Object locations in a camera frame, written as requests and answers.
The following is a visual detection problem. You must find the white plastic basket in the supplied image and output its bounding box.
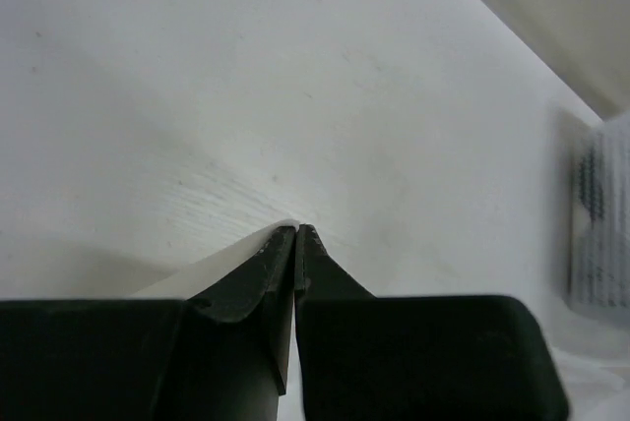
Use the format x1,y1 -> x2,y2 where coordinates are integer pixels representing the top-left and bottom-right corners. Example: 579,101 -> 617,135
568,113 -> 629,328

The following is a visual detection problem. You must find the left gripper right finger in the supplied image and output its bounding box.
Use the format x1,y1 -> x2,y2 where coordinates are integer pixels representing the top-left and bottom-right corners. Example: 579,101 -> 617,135
294,224 -> 570,420

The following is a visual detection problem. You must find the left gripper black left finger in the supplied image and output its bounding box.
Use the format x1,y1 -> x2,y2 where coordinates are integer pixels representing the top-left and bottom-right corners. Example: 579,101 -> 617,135
1,226 -> 296,420

